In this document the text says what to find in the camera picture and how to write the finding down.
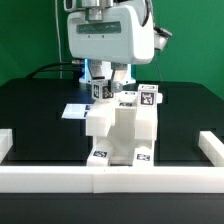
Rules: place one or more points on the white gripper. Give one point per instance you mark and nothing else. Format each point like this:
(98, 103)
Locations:
(118, 32)

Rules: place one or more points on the white chair back part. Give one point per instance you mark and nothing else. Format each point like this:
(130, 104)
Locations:
(102, 115)

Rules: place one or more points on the white chair seat part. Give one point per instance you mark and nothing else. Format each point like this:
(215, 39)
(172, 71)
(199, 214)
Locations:
(128, 143)

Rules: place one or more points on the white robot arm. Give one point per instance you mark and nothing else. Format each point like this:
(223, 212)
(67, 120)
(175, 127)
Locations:
(110, 35)

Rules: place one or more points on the white sheet with fiducial tags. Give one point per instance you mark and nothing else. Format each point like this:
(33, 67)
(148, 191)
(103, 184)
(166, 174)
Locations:
(76, 111)

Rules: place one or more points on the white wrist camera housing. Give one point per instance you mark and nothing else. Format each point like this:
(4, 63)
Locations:
(71, 5)

